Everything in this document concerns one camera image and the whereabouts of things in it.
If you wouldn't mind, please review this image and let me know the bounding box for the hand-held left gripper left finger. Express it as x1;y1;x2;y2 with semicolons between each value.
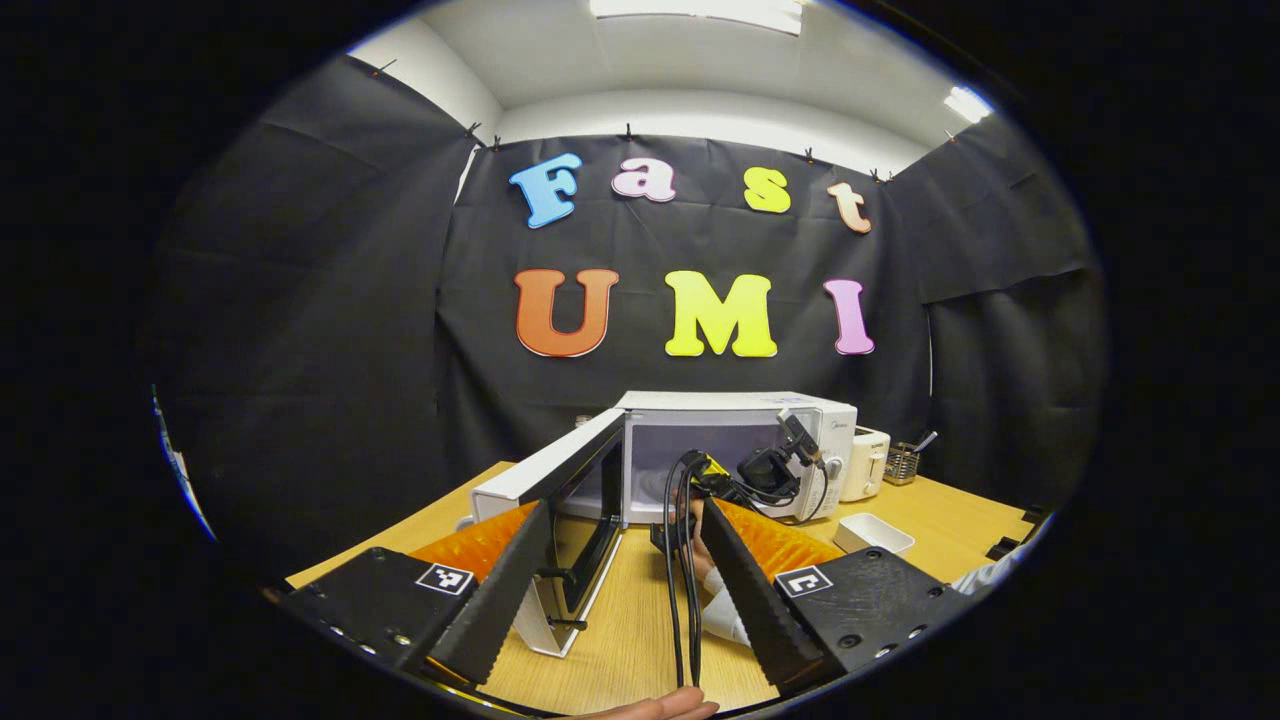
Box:
263;499;555;688

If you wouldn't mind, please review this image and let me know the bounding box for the white toaster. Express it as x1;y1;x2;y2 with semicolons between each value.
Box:
839;426;892;504

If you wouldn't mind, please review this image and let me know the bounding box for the white rectangular tray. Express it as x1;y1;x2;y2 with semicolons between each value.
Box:
834;512;917;557

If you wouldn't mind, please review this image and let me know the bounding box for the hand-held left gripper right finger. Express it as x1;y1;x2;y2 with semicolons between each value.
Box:
698;496;979;698

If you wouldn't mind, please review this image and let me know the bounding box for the ceiling light panel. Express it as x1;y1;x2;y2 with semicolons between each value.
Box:
944;85;994;125
589;0;805;37

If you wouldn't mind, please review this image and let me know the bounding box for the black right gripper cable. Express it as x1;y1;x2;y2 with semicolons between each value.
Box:
661;450;704;692

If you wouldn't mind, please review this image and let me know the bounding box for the black backdrop cloth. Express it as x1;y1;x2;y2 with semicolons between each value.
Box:
150;55;1109;581

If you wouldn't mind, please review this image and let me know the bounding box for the white microwave oven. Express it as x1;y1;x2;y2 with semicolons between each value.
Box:
469;389;860;660

